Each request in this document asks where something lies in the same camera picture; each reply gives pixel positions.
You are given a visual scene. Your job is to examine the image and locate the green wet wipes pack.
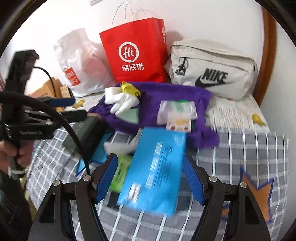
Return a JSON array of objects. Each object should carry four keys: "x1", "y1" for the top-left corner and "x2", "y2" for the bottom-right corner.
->
[{"x1": 102, "y1": 129, "x2": 142, "y2": 194}]

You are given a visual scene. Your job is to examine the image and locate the blue tissue pack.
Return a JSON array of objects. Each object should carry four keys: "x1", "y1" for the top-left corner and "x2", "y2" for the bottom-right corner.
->
[{"x1": 117, "y1": 127, "x2": 186, "y2": 216}]

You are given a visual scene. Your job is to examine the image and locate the lemon print snack packet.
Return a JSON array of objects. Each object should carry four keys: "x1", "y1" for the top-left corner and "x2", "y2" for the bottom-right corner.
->
[{"x1": 157, "y1": 100, "x2": 197, "y2": 133}]

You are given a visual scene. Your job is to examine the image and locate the white foam glove shape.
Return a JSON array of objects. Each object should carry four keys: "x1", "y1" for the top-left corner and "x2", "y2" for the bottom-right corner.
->
[{"x1": 104, "y1": 92, "x2": 139, "y2": 116}]

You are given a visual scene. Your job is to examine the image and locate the black sleeved left forearm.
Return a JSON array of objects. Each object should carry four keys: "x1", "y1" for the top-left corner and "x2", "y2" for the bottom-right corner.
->
[{"x1": 1, "y1": 172, "x2": 32, "y2": 240}]

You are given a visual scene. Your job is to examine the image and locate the person's left hand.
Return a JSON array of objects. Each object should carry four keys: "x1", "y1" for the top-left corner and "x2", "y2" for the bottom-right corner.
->
[{"x1": 0, "y1": 141, "x2": 34, "y2": 174}]

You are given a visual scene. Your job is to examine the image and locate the brown cardboard boxes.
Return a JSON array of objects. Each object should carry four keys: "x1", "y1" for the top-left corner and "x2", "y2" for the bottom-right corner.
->
[{"x1": 29, "y1": 77, "x2": 76, "y2": 111}]

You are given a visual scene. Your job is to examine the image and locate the dark green tin box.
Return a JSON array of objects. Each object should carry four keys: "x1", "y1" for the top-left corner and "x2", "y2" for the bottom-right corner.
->
[{"x1": 62, "y1": 115, "x2": 109, "y2": 159}]

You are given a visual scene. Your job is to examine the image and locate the purple towel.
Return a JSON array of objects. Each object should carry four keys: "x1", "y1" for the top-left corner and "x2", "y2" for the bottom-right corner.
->
[{"x1": 88, "y1": 82, "x2": 219, "y2": 148}]

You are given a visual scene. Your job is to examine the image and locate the grey checked bed cover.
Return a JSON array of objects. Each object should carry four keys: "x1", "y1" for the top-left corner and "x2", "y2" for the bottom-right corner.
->
[{"x1": 26, "y1": 128, "x2": 288, "y2": 240}]

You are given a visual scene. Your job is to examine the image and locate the white Miniso plastic bag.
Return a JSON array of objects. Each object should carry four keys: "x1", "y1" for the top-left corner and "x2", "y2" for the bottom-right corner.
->
[{"x1": 54, "y1": 28, "x2": 114, "y2": 97}]

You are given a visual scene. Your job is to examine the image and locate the white patterned bed sheet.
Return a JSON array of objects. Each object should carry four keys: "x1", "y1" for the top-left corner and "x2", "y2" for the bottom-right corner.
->
[{"x1": 76, "y1": 91, "x2": 270, "y2": 132}]

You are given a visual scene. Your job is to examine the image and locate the beige Nike bag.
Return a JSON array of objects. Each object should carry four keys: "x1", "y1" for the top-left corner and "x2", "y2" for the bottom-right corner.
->
[{"x1": 165, "y1": 39, "x2": 258, "y2": 100}]

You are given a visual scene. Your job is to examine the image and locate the red paper shopping bag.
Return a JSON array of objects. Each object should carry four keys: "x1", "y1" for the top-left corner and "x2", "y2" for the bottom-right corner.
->
[{"x1": 100, "y1": 18, "x2": 168, "y2": 83}]

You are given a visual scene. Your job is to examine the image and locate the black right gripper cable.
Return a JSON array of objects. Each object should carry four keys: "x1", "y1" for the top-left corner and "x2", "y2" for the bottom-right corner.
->
[{"x1": 0, "y1": 91, "x2": 91, "y2": 176}]

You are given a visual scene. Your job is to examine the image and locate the wooden door frame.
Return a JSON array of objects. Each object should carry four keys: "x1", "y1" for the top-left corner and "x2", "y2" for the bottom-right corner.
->
[{"x1": 253, "y1": 7, "x2": 277, "y2": 106}]

